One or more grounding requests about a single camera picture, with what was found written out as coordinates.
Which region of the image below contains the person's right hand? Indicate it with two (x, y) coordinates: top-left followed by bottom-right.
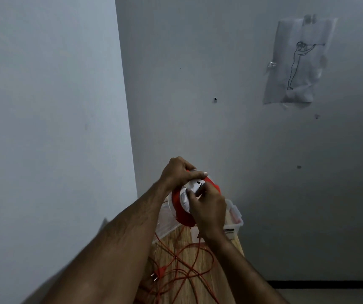
(186, 181), (227, 240)

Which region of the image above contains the orange power plug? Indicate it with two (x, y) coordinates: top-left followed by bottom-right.
(150, 267), (166, 281)

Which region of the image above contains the orange extension cable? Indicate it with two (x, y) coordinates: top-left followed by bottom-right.
(136, 225), (220, 304)

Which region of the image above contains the paper sheet with figure drawing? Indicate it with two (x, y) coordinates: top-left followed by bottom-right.
(263, 14), (338, 105)

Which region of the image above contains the person's right forearm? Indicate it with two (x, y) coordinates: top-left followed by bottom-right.
(203, 232), (288, 304)

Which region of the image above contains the red and white cable reel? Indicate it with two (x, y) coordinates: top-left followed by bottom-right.
(171, 170), (221, 228)

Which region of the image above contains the clear plastic storage box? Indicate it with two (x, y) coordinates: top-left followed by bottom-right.
(152, 199), (244, 244)

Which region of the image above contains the person's left forearm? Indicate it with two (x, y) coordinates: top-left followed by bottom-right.
(41, 179), (175, 304)

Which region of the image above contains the person's left hand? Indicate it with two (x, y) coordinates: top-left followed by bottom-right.
(159, 156), (208, 190)

